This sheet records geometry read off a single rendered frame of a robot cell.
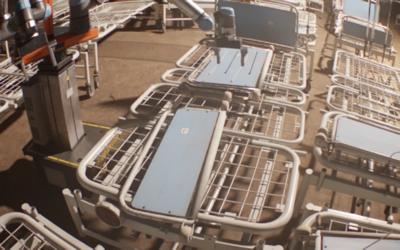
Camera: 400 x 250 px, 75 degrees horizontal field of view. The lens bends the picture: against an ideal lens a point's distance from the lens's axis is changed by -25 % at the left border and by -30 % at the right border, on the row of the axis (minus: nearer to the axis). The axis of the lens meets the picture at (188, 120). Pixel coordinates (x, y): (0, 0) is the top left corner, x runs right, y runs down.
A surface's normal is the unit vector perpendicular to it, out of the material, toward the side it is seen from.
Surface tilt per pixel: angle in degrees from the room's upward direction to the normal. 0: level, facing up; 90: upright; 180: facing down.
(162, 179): 1
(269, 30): 90
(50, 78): 90
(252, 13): 90
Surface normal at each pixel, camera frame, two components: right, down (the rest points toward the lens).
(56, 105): -0.26, 0.50
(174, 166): -0.02, -0.86
